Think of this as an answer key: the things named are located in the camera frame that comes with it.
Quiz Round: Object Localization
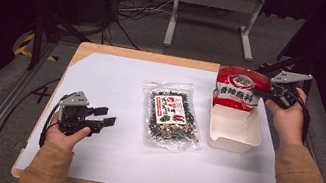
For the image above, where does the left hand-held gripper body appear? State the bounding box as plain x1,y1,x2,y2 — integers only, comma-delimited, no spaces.
53,87,108,140

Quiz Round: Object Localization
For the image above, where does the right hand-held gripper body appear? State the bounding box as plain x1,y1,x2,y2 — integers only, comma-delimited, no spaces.
265,67,314,113

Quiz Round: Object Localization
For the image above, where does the red seasoning packet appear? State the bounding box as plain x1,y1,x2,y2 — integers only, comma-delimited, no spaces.
211,64,274,116

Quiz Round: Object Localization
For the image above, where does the cream plastic container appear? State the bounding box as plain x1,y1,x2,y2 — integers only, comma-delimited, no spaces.
202,91,269,157

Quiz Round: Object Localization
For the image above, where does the person's left hand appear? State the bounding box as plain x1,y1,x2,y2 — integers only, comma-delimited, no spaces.
43,118,92,156

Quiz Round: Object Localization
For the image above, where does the person's right hand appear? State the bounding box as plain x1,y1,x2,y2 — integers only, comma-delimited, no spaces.
258,83,313,151

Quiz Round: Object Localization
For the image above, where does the white paper sheet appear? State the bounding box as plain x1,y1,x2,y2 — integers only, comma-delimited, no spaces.
14,40,295,183

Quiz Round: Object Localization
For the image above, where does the clear packet of dried seaweed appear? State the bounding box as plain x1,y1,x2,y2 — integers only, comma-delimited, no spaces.
132,75,212,156

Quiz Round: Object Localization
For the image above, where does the yellow black hazard tape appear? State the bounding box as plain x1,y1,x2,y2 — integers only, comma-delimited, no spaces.
14,30,62,63

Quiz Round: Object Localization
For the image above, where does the black tripod stand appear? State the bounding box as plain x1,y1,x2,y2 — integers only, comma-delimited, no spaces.
24,7,97,82

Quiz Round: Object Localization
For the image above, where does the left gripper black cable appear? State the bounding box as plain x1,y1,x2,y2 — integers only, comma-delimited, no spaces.
38,97,66,151

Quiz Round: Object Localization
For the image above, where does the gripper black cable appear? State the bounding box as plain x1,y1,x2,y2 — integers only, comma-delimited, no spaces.
38,97,66,151
287,94,316,145

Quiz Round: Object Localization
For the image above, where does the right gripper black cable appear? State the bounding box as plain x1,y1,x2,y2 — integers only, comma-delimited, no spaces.
287,94,316,145

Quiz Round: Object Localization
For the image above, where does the black floor cable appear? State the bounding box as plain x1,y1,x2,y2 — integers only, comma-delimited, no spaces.
0,67,62,183

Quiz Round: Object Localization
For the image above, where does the bundle of floor cables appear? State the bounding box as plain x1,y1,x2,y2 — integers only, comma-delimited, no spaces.
114,0,175,30

